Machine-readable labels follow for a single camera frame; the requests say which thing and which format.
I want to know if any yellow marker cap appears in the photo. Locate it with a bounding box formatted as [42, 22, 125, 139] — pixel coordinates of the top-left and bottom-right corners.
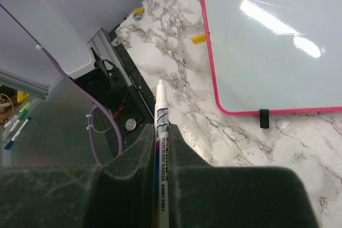
[191, 33, 206, 44]

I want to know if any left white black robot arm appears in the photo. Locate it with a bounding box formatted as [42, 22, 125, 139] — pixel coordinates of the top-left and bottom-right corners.
[1, 0, 128, 110]

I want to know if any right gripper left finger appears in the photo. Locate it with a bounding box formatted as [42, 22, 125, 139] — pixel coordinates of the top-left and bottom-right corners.
[1, 124, 154, 227]

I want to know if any pink framed whiteboard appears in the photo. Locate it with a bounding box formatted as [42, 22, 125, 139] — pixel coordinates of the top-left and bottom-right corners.
[200, 0, 341, 129]

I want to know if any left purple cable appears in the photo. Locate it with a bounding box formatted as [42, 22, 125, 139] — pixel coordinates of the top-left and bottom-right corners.
[0, 3, 123, 167]

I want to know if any white yellow whiteboard marker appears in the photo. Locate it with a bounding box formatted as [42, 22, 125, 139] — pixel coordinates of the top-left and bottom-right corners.
[153, 79, 169, 227]

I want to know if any green capped marker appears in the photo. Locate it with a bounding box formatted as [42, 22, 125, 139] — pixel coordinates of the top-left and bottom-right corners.
[2, 101, 33, 141]

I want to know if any yellow clamp with bolt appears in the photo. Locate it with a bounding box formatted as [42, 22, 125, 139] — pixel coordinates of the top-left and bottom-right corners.
[133, 5, 145, 21]

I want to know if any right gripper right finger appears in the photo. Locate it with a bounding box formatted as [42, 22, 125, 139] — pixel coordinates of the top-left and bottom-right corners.
[168, 125, 318, 227]

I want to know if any blue capped marker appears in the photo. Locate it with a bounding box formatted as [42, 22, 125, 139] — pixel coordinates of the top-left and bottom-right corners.
[4, 117, 32, 150]

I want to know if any aluminium rail frame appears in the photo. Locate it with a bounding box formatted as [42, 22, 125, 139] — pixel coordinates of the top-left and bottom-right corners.
[0, 27, 110, 100]

